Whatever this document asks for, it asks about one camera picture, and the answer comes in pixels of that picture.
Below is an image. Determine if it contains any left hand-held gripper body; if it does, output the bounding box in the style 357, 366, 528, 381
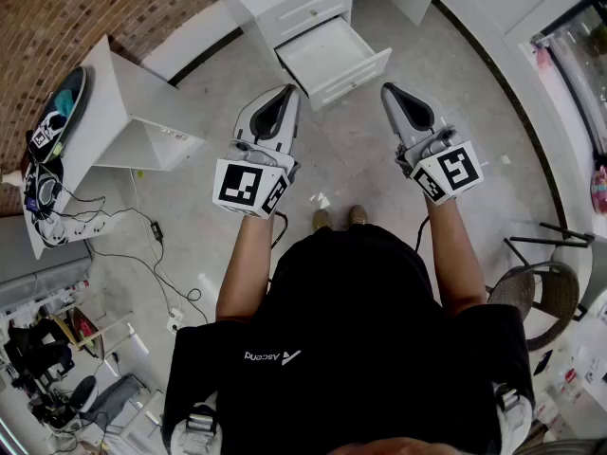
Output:
212, 138, 303, 219

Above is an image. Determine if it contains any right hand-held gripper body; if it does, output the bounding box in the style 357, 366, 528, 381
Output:
395, 126, 486, 206

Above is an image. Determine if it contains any deep white desk drawer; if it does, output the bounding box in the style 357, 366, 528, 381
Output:
274, 14, 394, 113

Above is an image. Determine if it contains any person's left forearm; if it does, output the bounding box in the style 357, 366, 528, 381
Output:
214, 212, 282, 325

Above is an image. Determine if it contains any person's right forearm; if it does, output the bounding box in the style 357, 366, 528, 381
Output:
423, 199, 490, 320

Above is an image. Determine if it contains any shallow white desk drawer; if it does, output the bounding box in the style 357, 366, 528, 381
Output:
270, 0, 354, 38

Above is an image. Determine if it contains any person's right tan shoe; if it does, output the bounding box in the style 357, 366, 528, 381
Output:
347, 204, 371, 228

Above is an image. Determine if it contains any white shelf unit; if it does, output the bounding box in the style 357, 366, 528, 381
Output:
22, 34, 208, 262

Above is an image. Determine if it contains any black metal rack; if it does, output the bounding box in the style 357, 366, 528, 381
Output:
503, 221, 597, 268

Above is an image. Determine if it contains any white power strip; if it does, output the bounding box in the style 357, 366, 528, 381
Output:
165, 306, 187, 336

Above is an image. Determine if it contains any glass window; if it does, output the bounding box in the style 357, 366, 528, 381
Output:
529, 1, 607, 156

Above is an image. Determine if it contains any brown wicker chair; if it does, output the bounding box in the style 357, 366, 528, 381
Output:
487, 259, 582, 354

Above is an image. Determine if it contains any black oval case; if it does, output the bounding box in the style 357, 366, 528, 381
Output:
27, 65, 92, 164

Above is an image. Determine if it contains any person's black shirt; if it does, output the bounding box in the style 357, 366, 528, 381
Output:
160, 222, 538, 455

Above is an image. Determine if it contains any grey and black headset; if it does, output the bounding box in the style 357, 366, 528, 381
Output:
22, 160, 68, 248

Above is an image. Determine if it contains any grey metal cabinet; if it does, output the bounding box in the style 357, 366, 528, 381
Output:
0, 215, 95, 310

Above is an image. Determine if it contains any grey cloth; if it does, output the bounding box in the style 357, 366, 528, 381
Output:
96, 373, 144, 427

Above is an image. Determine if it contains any black office chair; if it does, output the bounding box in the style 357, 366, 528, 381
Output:
70, 373, 100, 415

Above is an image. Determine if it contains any left hand-held gripper black cable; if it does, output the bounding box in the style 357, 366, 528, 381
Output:
268, 209, 289, 256

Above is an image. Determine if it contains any hand-held gripper black cable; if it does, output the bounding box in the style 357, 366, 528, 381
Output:
414, 216, 432, 256
268, 209, 289, 256

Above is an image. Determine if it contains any right hand-held gripper black cable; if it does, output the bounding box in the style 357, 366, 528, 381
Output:
414, 216, 432, 256

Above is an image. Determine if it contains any grey left harness strap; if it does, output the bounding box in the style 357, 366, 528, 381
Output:
169, 401, 220, 455

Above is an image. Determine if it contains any grey harness strap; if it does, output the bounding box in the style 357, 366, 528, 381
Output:
491, 380, 534, 455
169, 401, 220, 455

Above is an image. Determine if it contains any grey right harness strap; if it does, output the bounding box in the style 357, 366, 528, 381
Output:
491, 380, 534, 455

